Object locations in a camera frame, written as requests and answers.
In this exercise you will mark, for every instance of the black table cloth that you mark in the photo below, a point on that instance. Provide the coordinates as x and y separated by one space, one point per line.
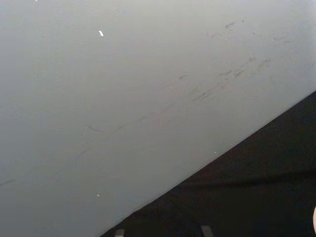
259 177

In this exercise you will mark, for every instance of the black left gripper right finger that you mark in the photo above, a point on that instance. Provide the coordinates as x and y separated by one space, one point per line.
207 231

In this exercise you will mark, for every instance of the white tape roll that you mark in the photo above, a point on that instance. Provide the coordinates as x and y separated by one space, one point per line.
314 218

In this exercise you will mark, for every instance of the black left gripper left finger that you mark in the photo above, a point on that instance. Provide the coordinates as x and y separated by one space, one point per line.
120 233

